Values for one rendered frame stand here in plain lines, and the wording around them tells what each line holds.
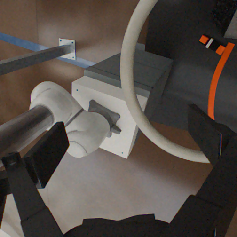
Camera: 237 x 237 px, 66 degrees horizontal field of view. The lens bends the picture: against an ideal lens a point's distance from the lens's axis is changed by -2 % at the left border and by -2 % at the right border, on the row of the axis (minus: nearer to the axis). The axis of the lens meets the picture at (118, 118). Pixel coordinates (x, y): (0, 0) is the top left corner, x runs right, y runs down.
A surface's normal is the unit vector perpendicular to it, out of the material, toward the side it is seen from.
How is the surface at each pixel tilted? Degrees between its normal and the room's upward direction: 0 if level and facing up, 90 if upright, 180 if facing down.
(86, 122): 82
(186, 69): 0
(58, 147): 112
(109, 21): 0
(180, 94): 0
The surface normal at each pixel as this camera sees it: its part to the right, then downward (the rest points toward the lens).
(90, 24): -0.39, 0.46
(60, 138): 0.99, -0.12
